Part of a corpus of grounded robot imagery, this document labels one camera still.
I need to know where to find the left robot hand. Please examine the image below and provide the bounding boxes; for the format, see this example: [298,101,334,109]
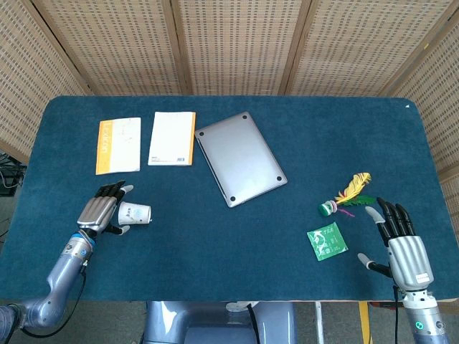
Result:
[77,179,134,236]

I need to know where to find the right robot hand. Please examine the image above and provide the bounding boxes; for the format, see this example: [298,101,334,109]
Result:
[357,196,433,290]

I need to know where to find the white printed paper cup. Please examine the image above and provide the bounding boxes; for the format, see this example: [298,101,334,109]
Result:
[118,201,152,226]

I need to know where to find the notebook with wide yellow band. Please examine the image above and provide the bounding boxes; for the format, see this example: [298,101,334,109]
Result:
[95,117,142,176]

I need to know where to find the feather shuttlecock with green base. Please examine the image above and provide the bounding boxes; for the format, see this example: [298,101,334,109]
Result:
[318,172,378,218]

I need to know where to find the green tea packet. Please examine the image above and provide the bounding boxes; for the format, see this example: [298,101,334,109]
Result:
[306,221,349,262]

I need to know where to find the white notebook with yellow spine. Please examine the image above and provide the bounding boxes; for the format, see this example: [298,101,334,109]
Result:
[147,111,197,168]

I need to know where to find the blue table cloth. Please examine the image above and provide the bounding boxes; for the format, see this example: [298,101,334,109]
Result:
[0,95,453,302]

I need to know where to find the grey closed laptop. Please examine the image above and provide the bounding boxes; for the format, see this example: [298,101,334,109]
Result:
[194,111,289,209]

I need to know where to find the blue-grey robot torso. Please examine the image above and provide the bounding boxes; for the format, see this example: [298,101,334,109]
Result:
[142,300,297,344]

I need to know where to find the woven bamboo folding screen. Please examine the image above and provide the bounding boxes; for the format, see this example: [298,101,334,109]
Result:
[0,0,459,230]

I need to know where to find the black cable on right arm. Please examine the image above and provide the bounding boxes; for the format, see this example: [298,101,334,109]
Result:
[392,285,399,344]

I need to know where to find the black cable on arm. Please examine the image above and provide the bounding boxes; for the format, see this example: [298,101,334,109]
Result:
[14,261,87,338]
[392,285,399,344]

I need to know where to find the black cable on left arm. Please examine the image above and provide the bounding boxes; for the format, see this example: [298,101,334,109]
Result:
[14,261,87,338]

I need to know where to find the black cables on floor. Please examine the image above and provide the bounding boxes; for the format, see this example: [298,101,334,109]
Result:
[0,152,26,196]

